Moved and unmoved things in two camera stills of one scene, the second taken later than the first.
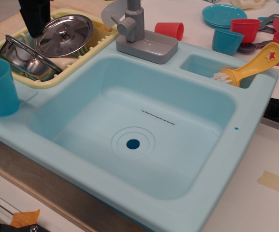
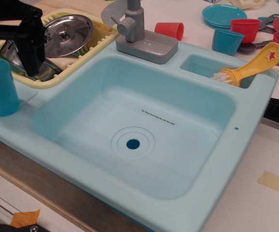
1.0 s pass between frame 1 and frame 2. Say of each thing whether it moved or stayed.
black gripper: moved
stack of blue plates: stayed
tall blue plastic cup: stayed
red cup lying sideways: stayed
